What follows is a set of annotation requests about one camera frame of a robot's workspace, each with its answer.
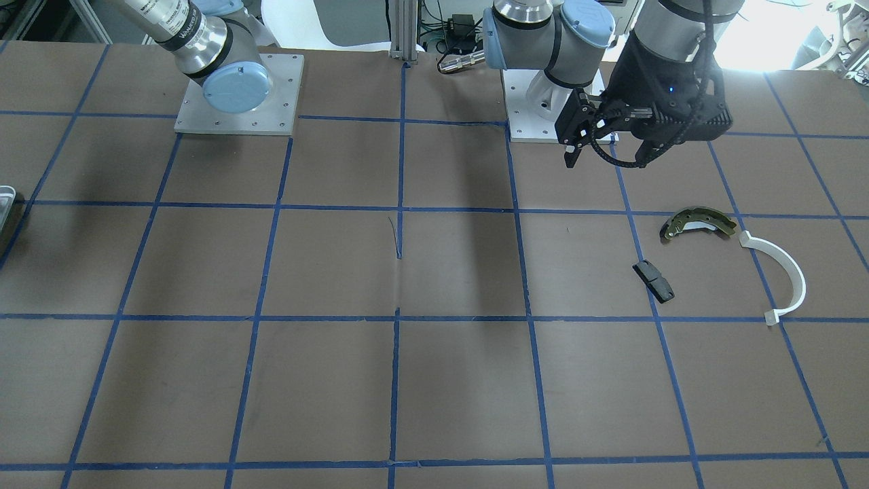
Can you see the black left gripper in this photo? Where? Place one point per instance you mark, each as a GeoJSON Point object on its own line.
{"type": "Point", "coordinates": [637, 73]}

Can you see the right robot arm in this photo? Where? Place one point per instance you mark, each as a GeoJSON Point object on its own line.
{"type": "Point", "coordinates": [214, 43]}

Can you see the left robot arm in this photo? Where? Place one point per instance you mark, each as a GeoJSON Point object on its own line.
{"type": "Point", "coordinates": [567, 42]}

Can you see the green brake shoe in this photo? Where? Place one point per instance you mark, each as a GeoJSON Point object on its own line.
{"type": "Point", "coordinates": [697, 218]}

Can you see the black brake pad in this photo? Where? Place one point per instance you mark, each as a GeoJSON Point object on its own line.
{"type": "Point", "coordinates": [651, 277]}

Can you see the white plastic chair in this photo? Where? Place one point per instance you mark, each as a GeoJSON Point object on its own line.
{"type": "Point", "coordinates": [336, 26]}

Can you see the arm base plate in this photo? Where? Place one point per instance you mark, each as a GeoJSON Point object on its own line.
{"type": "Point", "coordinates": [533, 103]}
{"type": "Point", "coordinates": [245, 98]}

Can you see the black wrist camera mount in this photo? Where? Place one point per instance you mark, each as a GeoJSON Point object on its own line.
{"type": "Point", "coordinates": [712, 119]}

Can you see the aluminium frame post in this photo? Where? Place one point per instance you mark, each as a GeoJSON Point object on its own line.
{"type": "Point", "coordinates": [403, 25]}

